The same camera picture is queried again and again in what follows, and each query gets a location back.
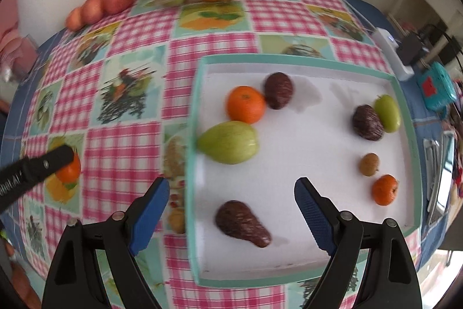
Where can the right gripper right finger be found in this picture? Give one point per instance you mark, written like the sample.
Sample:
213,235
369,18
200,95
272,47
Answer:
319,214

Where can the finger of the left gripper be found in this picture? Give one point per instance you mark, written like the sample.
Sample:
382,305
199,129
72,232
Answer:
20,177

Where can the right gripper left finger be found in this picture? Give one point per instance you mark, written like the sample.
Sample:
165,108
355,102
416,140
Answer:
145,213

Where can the orange tangerine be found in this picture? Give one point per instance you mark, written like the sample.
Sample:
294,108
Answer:
71,172
384,190
245,104

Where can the small brown kiwi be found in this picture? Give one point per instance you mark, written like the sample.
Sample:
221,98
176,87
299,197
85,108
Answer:
369,164

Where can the dark brown pear-shaped fruit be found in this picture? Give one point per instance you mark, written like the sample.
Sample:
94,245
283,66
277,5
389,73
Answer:
235,219

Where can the dark brown avocado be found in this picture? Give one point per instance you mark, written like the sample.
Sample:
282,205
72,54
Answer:
367,124

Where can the large green mango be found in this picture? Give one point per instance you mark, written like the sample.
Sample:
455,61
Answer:
229,143

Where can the small green fruit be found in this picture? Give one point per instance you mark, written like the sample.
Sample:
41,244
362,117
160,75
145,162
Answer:
388,112

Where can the small dark round fruit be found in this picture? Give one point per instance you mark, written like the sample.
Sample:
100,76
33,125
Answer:
278,90

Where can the person's hand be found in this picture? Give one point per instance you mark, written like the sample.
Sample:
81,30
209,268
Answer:
20,281

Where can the small tan fruit by tray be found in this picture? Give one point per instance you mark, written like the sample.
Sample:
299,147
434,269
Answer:
176,221

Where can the teal white shallow tray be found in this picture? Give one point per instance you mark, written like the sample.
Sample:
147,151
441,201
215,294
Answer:
310,137

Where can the pink flower bouquet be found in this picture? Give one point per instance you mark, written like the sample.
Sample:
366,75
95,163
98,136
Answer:
18,52

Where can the checkered fruit pattern tablecloth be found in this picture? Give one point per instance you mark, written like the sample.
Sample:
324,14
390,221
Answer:
119,91

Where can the tablet in grey stand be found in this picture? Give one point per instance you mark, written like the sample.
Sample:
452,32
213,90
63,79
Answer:
439,159

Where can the blue table cloth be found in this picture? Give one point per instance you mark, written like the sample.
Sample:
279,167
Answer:
427,126

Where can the white power strip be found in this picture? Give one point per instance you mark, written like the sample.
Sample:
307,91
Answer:
388,46

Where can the small red apple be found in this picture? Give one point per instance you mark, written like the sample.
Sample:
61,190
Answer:
74,20

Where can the teal toy box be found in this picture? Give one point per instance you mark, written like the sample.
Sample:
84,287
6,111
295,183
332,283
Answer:
437,87

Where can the middle red apple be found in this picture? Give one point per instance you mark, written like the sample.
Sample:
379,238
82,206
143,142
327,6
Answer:
92,11

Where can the black power adapter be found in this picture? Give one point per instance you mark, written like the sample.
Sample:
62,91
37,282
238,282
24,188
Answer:
411,49

